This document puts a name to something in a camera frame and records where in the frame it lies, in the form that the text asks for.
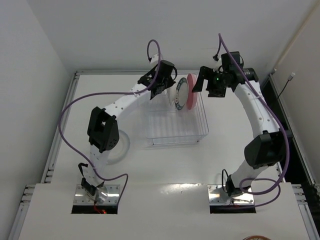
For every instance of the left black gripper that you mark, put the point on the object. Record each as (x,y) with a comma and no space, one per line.
(158,87)

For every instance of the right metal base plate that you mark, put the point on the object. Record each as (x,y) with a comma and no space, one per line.
(219,198)

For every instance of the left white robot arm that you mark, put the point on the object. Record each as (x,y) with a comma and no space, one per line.
(103,128)

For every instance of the brown bowl at edge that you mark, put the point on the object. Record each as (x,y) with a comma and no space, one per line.
(256,237)

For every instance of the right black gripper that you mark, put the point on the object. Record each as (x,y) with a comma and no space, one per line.
(208,78)

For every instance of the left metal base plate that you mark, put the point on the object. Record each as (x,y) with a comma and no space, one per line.
(107,195)

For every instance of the clear wire dish rack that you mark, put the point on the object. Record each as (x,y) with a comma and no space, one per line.
(167,126)

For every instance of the metal base plate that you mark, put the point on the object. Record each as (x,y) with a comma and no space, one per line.
(219,198)
(107,195)

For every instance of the pink plate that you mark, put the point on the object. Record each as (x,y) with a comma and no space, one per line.
(192,91)

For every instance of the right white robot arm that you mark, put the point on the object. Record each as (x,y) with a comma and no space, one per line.
(270,143)

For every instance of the green rimmed white plate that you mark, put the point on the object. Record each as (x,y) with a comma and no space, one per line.
(182,91)

